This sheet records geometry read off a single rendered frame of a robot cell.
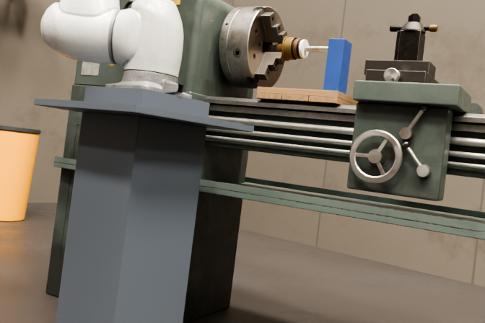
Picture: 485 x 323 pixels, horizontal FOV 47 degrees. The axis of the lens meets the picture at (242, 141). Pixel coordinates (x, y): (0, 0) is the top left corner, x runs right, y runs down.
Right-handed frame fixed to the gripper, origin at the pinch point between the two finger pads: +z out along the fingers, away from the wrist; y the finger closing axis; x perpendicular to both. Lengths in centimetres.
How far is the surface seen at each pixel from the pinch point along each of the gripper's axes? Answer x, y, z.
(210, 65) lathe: -3.0, 16.4, 32.0
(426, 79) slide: -10, 97, 35
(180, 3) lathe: -14.2, 7.3, 11.7
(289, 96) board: -6, 52, 42
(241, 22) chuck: -2.5, 27.3, 15.8
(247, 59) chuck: -2.0, 31.6, 29.2
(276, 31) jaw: 6.2, 37.7, 16.8
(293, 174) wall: 246, -58, 77
